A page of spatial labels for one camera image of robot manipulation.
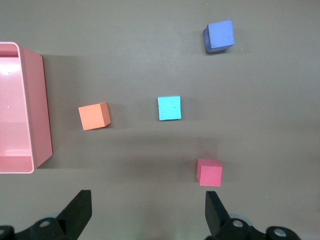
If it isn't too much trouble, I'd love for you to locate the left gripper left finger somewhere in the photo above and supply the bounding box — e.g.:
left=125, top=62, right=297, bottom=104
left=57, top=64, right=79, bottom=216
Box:
left=0, top=189, right=92, bottom=240

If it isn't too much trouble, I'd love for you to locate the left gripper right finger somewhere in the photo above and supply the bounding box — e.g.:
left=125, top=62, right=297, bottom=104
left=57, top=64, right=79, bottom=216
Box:
left=204, top=190, right=304, bottom=240

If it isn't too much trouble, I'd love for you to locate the light blue foam block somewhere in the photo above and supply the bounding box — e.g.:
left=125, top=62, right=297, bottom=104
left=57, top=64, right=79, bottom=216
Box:
left=157, top=95, right=183, bottom=121

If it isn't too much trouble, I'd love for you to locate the red foam block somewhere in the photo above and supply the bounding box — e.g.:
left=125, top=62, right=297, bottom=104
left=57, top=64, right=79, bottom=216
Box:
left=196, top=157, right=223, bottom=187

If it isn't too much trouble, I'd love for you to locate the orange foam block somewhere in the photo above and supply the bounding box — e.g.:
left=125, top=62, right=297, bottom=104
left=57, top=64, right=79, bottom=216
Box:
left=78, top=101, right=111, bottom=131

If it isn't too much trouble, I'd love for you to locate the pink plastic bin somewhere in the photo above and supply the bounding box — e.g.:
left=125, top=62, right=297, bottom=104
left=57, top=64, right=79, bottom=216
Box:
left=0, top=41, right=54, bottom=175

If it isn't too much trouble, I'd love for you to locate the brown table cover sheet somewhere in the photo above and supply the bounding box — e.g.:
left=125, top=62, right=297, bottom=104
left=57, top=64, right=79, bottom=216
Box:
left=0, top=0, right=320, bottom=240

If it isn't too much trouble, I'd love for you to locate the purple foam block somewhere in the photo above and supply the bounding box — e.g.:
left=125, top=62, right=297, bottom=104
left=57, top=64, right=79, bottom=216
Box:
left=202, top=19, right=236, bottom=54

